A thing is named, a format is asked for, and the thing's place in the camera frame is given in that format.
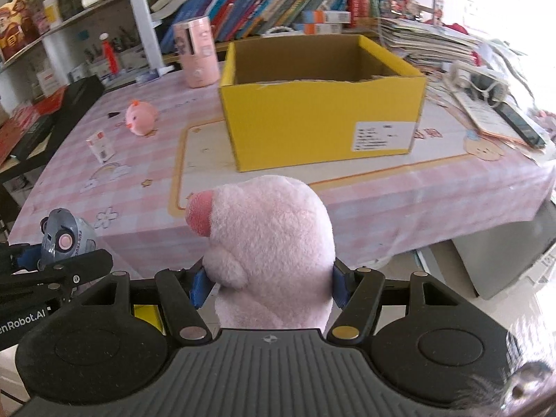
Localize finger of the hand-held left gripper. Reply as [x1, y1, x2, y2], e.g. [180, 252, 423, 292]
[0, 250, 114, 309]
[0, 243, 44, 273]

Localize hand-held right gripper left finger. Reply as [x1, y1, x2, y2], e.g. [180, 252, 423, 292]
[76, 258, 213, 345]

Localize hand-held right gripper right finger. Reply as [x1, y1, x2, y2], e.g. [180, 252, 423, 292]
[327, 258, 463, 344]

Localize grey blue toy car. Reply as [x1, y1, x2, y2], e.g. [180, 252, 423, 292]
[40, 208, 98, 272]

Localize pink plush pig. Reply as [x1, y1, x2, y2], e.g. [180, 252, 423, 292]
[186, 175, 335, 330]

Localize yellow cardboard box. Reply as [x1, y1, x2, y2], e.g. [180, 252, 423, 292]
[218, 35, 427, 172]

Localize pink checkered tablecloth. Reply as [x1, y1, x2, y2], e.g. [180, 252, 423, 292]
[6, 63, 556, 279]

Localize small white red card box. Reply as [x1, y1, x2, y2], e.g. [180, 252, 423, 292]
[86, 131, 116, 164]

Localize red packets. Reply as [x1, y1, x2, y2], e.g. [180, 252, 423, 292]
[0, 104, 44, 162]

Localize long black box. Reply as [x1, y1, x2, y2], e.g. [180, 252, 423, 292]
[9, 75, 105, 161]

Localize small pink chick toy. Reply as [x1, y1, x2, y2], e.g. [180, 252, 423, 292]
[125, 100, 159, 136]

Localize grey white cabinet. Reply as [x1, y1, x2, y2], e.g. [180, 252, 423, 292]
[452, 206, 556, 301]

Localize white side shelf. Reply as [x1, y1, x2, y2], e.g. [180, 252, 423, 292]
[0, 0, 146, 96]

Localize red white tube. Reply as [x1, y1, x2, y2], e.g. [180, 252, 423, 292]
[99, 32, 120, 74]

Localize white printed paper sheet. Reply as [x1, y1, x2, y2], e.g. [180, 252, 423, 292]
[456, 91, 536, 145]

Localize red orange printed gift box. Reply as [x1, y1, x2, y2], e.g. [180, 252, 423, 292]
[0, 0, 38, 62]

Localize pink cylinder canister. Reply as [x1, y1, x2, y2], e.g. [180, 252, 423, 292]
[174, 16, 220, 88]

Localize black phone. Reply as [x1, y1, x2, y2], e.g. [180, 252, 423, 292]
[495, 101, 547, 148]

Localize white yellow cup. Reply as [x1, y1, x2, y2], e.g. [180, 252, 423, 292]
[42, 0, 62, 29]

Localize white power strip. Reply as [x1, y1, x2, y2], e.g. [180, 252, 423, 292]
[449, 61, 510, 97]

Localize white wooden bookshelf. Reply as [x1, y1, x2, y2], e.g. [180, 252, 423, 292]
[122, 0, 435, 67]

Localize stack of magazines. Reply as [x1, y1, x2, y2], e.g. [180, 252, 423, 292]
[378, 17, 483, 70]

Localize white quilted handbag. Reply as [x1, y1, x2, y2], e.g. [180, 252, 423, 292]
[262, 25, 305, 38]

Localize flat lying grey book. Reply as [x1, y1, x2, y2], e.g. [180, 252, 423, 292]
[150, 0, 190, 20]

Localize small red printed box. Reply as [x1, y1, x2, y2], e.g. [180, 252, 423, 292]
[350, 0, 378, 27]

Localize red cloth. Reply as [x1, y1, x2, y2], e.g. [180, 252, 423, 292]
[426, 17, 468, 36]

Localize row of colourful books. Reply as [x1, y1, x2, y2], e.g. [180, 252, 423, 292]
[161, 0, 353, 48]

